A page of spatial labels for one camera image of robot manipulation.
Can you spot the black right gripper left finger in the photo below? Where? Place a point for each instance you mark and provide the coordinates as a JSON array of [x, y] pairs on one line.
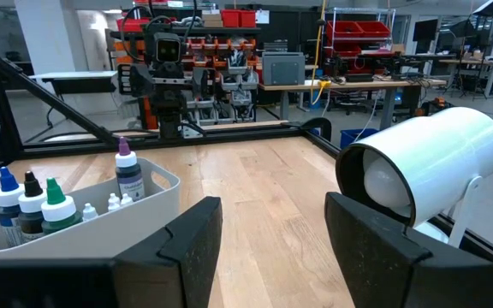
[[186, 265]]

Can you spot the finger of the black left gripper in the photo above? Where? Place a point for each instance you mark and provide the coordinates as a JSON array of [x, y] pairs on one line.
[[200, 83], [141, 81]]

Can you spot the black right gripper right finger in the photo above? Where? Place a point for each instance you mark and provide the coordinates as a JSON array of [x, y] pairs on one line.
[[370, 256]]

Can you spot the light grey plastic bin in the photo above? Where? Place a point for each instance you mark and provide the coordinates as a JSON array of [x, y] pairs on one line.
[[114, 231]]

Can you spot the purple-capped food coloring bottle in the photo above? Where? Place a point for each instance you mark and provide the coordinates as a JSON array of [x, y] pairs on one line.
[[129, 175]]

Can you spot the green-capped food coloring bottle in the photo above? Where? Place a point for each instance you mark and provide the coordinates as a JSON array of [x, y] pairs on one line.
[[58, 209]]

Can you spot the black-capped food coloring bottle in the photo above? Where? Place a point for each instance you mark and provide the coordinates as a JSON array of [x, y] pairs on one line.
[[31, 205]]

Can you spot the blue-capped food coloring bottle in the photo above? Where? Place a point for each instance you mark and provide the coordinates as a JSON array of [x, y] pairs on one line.
[[9, 201]]

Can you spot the grey top table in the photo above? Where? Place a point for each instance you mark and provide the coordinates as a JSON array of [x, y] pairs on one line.
[[75, 76]]

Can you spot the red storage bin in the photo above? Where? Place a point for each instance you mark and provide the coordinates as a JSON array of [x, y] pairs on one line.
[[230, 18], [375, 28], [247, 18], [344, 29]]

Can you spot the grey metal box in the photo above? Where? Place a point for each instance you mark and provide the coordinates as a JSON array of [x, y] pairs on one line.
[[283, 68]]

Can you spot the wooden workbench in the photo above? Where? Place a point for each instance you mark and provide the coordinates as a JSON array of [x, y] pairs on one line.
[[298, 87]]

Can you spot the blue plastic bin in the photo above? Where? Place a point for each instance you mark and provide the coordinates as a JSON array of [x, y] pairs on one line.
[[351, 138]]

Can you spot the white-legged table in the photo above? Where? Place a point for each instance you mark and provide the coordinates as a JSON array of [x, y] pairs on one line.
[[477, 62]]

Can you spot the black monitor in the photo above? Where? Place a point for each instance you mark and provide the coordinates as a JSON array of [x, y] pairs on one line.
[[425, 30]]

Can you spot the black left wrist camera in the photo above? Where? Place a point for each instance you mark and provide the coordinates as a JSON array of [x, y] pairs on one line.
[[168, 49]]

